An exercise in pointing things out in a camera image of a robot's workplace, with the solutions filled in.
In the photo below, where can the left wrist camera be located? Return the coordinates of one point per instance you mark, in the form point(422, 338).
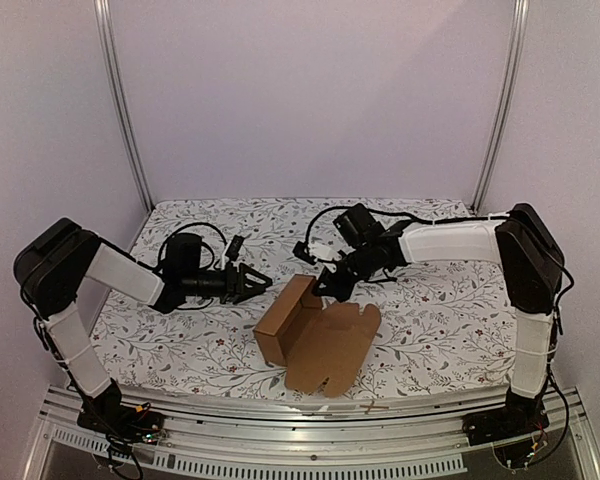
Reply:
point(231, 251)

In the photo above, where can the floral patterned table mat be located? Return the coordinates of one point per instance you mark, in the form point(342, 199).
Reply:
point(423, 329)

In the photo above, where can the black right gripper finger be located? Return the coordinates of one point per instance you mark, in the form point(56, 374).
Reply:
point(324, 285)
point(338, 292)

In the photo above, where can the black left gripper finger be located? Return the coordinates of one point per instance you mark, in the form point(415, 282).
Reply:
point(248, 276)
point(245, 296)

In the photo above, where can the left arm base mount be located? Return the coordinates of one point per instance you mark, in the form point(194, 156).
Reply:
point(131, 424)

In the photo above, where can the aluminium frame post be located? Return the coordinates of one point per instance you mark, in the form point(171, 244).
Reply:
point(505, 99)
point(106, 33)

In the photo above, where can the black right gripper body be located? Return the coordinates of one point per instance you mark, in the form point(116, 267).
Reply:
point(347, 270)

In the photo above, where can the right robot arm white sleeve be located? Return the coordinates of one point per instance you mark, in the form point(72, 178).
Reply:
point(517, 241)

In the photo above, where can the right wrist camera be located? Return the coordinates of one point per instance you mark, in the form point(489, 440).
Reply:
point(312, 252)

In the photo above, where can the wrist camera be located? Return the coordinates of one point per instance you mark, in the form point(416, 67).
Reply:
point(312, 252)
point(231, 251)

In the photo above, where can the brown cardboard box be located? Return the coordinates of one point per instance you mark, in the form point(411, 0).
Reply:
point(321, 347)

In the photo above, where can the aluminium front rail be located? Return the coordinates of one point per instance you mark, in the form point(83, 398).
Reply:
point(396, 438)

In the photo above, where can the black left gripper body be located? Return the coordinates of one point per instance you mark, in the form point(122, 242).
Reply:
point(218, 287)

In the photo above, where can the right aluminium frame post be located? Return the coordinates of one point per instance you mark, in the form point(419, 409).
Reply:
point(505, 99)

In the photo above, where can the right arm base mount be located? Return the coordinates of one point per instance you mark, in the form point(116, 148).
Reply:
point(503, 423)

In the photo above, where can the left aluminium frame post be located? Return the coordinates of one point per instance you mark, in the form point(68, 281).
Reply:
point(106, 33)

